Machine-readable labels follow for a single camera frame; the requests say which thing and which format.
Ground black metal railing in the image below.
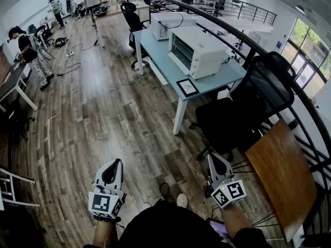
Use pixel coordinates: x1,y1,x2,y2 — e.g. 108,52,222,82
139,0,331,244

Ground large glass window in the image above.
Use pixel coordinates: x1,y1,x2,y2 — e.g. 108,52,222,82
280,17,331,101

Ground person's left forearm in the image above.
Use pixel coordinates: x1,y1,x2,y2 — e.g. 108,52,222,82
92,218,117,248

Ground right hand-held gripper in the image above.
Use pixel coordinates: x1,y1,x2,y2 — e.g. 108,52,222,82
205,153,247,209

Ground black mesh office chair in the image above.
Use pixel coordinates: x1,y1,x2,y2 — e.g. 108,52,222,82
189,51,297,163

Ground white frame rack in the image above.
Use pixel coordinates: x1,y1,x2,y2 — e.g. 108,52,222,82
0,167,41,211

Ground black bowl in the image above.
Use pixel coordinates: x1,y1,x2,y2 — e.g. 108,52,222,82
92,5,109,18

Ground black table white legs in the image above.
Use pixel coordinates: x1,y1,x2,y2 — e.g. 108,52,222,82
0,60,39,113

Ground black floor cable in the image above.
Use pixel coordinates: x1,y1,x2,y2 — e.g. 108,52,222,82
56,41,99,77

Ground brown wooden table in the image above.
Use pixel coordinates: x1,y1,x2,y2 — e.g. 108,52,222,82
245,118,319,244

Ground black framed printed card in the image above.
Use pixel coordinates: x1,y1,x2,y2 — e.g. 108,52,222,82
176,78,200,97

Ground white toaster oven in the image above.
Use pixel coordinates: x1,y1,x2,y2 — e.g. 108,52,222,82
167,25,228,81

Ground phone with lit screen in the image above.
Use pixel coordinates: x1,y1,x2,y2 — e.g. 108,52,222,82
208,218,229,241

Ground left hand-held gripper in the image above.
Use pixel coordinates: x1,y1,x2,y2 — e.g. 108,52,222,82
88,159,128,223

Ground person's black clothing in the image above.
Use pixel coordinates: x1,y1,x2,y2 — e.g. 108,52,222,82
83,198,274,248

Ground person's right forearm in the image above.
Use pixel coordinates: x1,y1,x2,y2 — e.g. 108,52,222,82
219,202,254,240

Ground person's right shoe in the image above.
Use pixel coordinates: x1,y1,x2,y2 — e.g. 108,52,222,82
176,193,189,209

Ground black high-back office chair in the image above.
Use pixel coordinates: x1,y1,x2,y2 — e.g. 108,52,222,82
119,1,146,69

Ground light blue table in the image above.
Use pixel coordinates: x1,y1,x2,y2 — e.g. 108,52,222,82
132,28,248,136

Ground white oven with cable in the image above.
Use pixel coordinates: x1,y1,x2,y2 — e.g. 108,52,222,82
150,12,197,41

